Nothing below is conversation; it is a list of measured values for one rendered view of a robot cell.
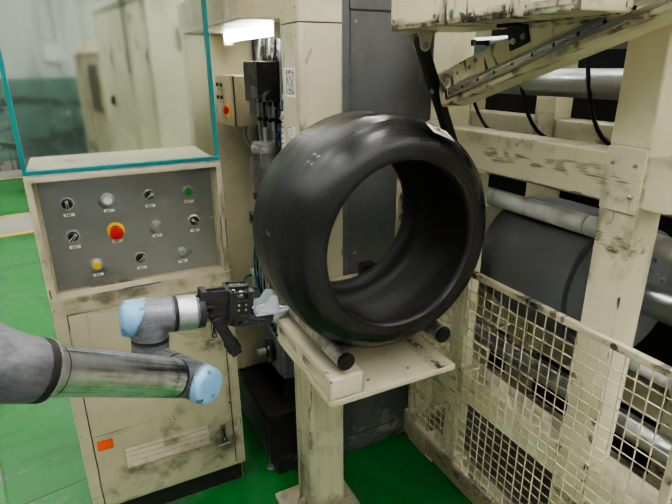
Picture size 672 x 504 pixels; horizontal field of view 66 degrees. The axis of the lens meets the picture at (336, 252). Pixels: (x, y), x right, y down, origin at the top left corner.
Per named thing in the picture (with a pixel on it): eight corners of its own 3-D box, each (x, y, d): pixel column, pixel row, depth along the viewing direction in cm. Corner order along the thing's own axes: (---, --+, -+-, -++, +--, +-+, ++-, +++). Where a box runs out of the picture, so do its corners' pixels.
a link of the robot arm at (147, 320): (119, 332, 109) (118, 294, 107) (172, 327, 114) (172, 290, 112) (122, 347, 102) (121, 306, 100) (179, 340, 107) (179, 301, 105)
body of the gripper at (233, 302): (257, 292, 112) (201, 296, 107) (255, 328, 115) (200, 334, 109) (247, 279, 119) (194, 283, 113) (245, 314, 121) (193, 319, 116)
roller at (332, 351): (299, 308, 152) (285, 314, 150) (296, 295, 150) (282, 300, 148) (356, 366, 122) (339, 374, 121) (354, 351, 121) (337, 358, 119)
